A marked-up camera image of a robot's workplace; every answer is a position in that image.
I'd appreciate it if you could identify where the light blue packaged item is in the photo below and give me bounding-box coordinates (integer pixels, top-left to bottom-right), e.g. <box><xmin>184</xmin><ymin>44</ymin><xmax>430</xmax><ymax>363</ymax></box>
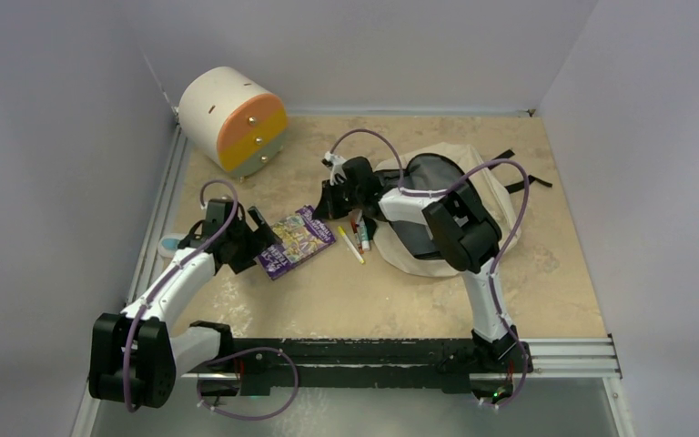
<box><xmin>157</xmin><ymin>233</ymin><xmax>183</xmax><ymax>259</ymax></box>

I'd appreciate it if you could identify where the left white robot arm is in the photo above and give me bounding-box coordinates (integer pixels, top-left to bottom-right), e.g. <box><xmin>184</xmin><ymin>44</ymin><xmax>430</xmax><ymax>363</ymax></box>
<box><xmin>87</xmin><ymin>198</ymin><xmax>281</xmax><ymax>412</ymax></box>

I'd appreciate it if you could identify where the red orange pen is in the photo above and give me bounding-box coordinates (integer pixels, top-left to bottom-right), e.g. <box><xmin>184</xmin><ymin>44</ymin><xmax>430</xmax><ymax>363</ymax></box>
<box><xmin>349</xmin><ymin>216</ymin><xmax>364</xmax><ymax>255</ymax></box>

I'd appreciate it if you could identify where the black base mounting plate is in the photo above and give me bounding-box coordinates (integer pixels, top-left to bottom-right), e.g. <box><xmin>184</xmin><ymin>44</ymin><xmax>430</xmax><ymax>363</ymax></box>
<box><xmin>193</xmin><ymin>338</ymin><xmax>533</xmax><ymax>398</ymax></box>

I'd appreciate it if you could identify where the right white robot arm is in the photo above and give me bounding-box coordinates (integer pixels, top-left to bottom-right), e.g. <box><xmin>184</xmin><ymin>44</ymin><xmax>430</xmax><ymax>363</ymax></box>
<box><xmin>315</xmin><ymin>152</ymin><xmax>529</xmax><ymax>371</ymax></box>

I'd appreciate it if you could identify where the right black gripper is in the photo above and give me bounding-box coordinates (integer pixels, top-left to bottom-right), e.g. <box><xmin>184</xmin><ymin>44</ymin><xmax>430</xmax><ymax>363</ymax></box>
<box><xmin>317</xmin><ymin>178</ymin><xmax>365</xmax><ymax>221</ymax></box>

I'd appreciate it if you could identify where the purple paperback book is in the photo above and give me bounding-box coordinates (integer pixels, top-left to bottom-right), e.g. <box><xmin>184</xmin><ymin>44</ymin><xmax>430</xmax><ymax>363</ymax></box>
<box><xmin>258</xmin><ymin>205</ymin><xmax>336</xmax><ymax>280</ymax></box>

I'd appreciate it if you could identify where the beige canvas backpack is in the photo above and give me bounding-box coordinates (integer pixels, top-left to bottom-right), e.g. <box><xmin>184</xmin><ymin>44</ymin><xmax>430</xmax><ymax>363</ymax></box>
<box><xmin>373</xmin><ymin>142</ymin><xmax>523</xmax><ymax>278</ymax></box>

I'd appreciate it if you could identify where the round white drawer cabinet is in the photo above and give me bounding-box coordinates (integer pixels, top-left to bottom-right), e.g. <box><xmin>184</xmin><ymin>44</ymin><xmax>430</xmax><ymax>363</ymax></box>
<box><xmin>177</xmin><ymin>66</ymin><xmax>289</xmax><ymax>178</ymax></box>

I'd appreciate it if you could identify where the yellow marker pen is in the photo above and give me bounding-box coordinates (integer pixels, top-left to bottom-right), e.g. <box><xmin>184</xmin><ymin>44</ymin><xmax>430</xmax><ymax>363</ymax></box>
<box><xmin>338</xmin><ymin>226</ymin><xmax>365</xmax><ymax>265</ymax></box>

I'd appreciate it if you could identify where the green white glue stick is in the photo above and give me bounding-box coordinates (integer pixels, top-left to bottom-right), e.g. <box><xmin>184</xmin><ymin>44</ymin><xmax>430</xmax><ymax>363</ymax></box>
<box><xmin>357</xmin><ymin>219</ymin><xmax>371</xmax><ymax>252</ymax></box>

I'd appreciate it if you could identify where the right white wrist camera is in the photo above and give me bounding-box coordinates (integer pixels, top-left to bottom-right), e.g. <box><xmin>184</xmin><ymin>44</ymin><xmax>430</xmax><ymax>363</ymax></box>
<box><xmin>321</xmin><ymin>152</ymin><xmax>347</xmax><ymax>186</ymax></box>

